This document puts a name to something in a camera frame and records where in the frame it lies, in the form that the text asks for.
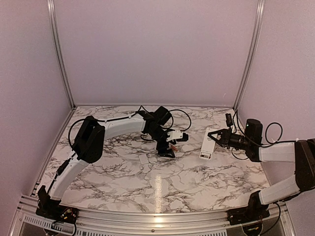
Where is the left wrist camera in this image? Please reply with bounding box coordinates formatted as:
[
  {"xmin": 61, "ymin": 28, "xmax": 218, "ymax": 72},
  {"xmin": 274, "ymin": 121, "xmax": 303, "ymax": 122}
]
[{"xmin": 177, "ymin": 132, "xmax": 189, "ymax": 142}]

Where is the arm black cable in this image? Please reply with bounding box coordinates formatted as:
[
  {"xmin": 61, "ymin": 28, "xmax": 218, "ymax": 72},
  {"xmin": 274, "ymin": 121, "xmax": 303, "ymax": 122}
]
[
  {"xmin": 231, "ymin": 110, "xmax": 303, "ymax": 160},
  {"xmin": 67, "ymin": 105, "xmax": 192, "ymax": 153}
]

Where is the right aluminium frame post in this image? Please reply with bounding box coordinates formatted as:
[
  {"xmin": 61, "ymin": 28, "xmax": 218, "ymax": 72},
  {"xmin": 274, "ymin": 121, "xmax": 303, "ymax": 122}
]
[{"xmin": 233, "ymin": 0, "xmax": 266, "ymax": 110}]

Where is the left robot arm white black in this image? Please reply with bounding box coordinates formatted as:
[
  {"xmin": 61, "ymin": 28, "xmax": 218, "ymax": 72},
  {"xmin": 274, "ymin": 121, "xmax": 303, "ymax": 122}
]
[{"xmin": 37, "ymin": 106, "xmax": 175, "ymax": 219}]

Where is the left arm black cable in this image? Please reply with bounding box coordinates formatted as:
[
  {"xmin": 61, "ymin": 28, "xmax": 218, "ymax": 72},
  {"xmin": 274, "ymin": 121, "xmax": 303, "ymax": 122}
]
[{"xmin": 67, "ymin": 105, "xmax": 192, "ymax": 153}]

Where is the left aluminium frame post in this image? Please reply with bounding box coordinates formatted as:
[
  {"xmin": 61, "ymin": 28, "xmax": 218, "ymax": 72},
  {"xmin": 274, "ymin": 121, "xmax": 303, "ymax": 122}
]
[{"xmin": 47, "ymin": 0, "xmax": 76, "ymax": 110}]

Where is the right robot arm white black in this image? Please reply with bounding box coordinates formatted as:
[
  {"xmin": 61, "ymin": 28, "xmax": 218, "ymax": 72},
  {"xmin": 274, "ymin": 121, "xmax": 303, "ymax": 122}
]
[{"xmin": 207, "ymin": 118, "xmax": 315, "ymax": 220}]

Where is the aluminium frame post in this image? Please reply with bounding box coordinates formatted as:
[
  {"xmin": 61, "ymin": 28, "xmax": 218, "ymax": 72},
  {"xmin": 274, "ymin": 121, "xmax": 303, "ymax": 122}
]
[
  {"xmin": 233, "ymin": 0, "xmax": 266, "ymax": 110},
  {"xmin": 47, "ymin": 0, "xmax": 76, "ymax": 110}
]

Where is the front aluminium frame rail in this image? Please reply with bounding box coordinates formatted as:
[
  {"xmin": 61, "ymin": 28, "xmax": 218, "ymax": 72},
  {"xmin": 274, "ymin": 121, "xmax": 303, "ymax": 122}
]
[{"xmin": 9, "ymin": 196, "xmax": 296, "ymax": 236}]

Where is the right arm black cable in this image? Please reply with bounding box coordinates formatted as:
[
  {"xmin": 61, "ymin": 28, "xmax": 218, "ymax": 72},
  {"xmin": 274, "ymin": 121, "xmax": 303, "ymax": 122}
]
[{"xmin": 231, "ymin": 110, "xmax": 303, "ymax": 160}]

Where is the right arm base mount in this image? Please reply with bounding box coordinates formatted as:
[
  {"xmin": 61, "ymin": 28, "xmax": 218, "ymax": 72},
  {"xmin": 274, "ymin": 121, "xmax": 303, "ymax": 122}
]
[{"xmin": 227, "ymin": 191, "xmax": 270, "ymax": 225}]

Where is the white battery cover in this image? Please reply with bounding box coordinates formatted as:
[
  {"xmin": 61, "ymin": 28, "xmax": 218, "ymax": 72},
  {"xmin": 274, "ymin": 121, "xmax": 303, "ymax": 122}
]
[{"xmin": 139, "ymin": 154, "xmax": 149, "ymax": 165}]

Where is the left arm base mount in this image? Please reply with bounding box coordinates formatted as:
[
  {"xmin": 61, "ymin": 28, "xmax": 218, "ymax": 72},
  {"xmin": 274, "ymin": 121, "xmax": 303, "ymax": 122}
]
[{"xmin": 35, "ymin": 185, "xmax": 78, "ymax": 224}]

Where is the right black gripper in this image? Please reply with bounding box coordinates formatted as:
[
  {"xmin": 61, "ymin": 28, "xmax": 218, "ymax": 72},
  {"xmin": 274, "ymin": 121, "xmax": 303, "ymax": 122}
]
[{"xmin": 208, "ymin": 128, "xmax": 252, "ymax": 150}]

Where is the white remote control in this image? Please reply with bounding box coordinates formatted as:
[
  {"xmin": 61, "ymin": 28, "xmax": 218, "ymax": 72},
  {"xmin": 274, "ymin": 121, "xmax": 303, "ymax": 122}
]
[{"xmin": 199, "ymin": 128, "xmax": 216, "ymax": 160}]

